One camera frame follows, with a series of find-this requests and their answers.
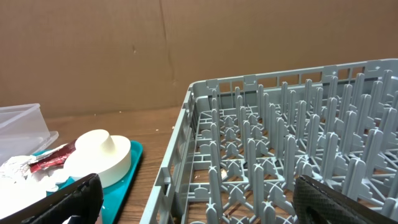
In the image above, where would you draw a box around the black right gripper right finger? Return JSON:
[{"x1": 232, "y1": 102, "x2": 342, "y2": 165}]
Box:
[{"x1": 293, "y1": 175, "x2": 397, "y2": 224}]

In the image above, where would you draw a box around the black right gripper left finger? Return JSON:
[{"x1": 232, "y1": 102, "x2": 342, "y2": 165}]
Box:
[{"x1": 1, "y1": 173, "x2": 104, "y2": 224}]

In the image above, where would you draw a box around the red snack wrapper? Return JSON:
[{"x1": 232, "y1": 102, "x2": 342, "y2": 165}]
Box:
[{"x1": 29, "y1": 140, "x2": 76, "y2": 173}]

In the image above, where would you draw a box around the large pink plate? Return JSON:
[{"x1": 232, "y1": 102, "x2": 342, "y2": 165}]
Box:
[{"x1": 1, "y1": 184, "x2": 47, "y2": 219}]

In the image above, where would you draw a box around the grey dishwasher rack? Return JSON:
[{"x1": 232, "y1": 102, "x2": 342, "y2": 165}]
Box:
[{"x1": 141, "y1": 58, "x2": 397, "y2": 223}]

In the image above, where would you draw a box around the teal serving tray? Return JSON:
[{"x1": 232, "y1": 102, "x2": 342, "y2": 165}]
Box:
[{"x1": 34, "y1": 136, "x2": 143, "y2": 224}]

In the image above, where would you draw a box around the cream bowl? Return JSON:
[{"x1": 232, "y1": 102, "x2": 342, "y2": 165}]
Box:
[{"x1": 63, "y1": 146, "x2": 130, "y2": 188}]

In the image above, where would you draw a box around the cream cup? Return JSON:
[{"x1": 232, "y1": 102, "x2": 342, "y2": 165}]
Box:
[{"x1": 75, "y1": 129, "x2": 115, "y2": 154}]

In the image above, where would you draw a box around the crumpled white napkin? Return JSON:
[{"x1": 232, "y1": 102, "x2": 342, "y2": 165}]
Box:
[{"x1": 1, "y1": 156, "x2": 69, "y2": 192}]

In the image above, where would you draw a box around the clear plastic bin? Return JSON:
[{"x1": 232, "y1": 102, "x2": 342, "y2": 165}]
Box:
[{"x1": 1, "y1": 103, "x2": 59, "y2": 164}]

